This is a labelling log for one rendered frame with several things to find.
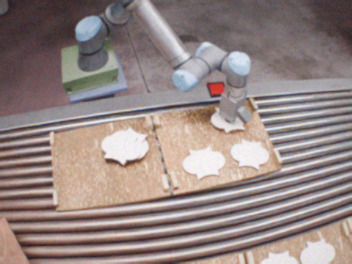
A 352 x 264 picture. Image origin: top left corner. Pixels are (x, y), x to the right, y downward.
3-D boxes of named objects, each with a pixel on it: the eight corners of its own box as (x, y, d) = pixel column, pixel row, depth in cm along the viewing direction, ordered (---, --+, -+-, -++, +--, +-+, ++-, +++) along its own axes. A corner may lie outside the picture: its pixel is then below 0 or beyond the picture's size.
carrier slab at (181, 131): (152, 118, 143) (152, 115, 142) (251, 102, 150) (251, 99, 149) (174, 196, 122) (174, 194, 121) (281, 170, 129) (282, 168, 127)
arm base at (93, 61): (75, 56, 161) (72, 42, 153) (104, 47, 165) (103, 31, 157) (80, 76, 153) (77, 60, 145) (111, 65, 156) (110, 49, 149)
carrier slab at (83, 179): (52, 136, 136) (50, 133, 135) (149, 119, 143) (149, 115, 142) (56, 213, 115) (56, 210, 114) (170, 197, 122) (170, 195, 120)
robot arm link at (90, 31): (73, 47, 151) (69, 25, 140) (95, 33, 157) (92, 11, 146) (88, 56, 146) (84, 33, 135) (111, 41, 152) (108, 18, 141)
